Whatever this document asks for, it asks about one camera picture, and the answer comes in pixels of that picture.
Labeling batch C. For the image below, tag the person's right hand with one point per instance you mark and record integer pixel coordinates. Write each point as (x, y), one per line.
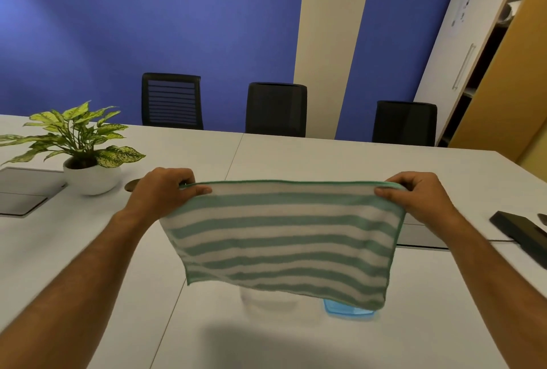
(421, 198)

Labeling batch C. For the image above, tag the person's left hand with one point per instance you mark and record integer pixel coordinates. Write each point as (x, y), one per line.
(156, 195)

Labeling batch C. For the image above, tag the person's right thumb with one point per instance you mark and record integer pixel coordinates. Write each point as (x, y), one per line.
(386, 193)

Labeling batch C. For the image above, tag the person's left thumb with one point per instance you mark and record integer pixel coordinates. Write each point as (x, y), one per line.
(195, 191)

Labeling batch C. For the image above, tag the green white striped cloth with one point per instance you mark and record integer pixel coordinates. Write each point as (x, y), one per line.
(286, 240)

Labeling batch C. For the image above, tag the person's right forearm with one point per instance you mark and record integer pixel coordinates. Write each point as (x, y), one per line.
(500, 287)

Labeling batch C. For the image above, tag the person's left forearm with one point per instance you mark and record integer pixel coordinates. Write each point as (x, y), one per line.
(70, 287)

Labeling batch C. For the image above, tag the black solid-back office chair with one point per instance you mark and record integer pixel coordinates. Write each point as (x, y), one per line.
(405, 123)
(276, 109)

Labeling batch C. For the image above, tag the black mesh office chair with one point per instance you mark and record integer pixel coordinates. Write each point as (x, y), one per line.
(171, 102)

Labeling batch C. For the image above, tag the white round plant pot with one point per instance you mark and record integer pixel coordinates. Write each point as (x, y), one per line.
(90, 176)

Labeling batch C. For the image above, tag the blue plastic lid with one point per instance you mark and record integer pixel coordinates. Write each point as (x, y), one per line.
(344, 312)

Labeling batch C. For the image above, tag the green potted plant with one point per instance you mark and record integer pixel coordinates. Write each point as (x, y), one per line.
(72, 134)

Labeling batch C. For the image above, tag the black flat device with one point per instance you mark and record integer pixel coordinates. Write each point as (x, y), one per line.
(521, 232)

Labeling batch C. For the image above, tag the wooden door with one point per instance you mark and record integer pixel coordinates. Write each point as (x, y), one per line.
(504, 78)

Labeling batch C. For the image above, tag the white cabinet door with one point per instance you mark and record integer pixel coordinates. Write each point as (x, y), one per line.
(463, 35)

